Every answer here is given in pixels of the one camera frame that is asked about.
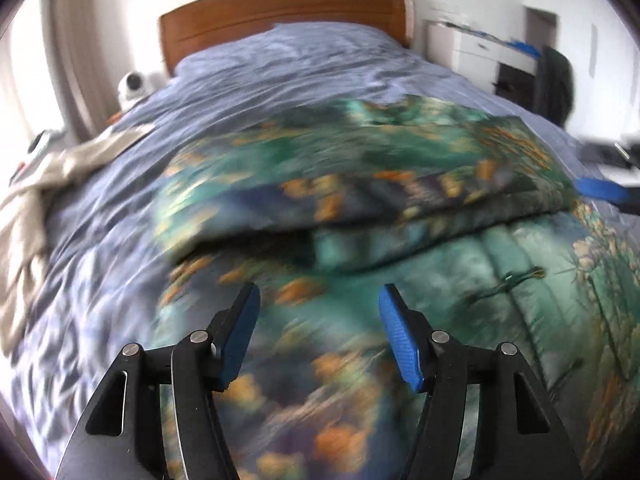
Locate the green floral padded jacket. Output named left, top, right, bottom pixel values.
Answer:
left=153, top=96, right=639, bottom=479

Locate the dark jacket on chair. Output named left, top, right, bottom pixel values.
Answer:
left=532, top=46, right=575, bottom=129

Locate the white wardrobe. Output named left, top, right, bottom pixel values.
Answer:
left=523, top=0, right=639, bottom=141

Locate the white desk with drawers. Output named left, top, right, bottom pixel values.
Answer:
left=424, top=21, right=537, bottom=93

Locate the blue checked bed cover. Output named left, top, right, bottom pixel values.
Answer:
left=0, top=20, right=640, bottom=476

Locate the cream knitted sweater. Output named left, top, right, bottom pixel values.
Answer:
left=1, top=124, right=155, bottom=356

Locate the brown wooden headboard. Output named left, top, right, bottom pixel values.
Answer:
left=158, top=0, right=416, bottom=74

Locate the white round fan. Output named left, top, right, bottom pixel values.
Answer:
left=117, top=70, right=155, bottom=113

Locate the beige curtain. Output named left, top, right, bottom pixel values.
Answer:
left=41, top=0, right=118, bottom=142

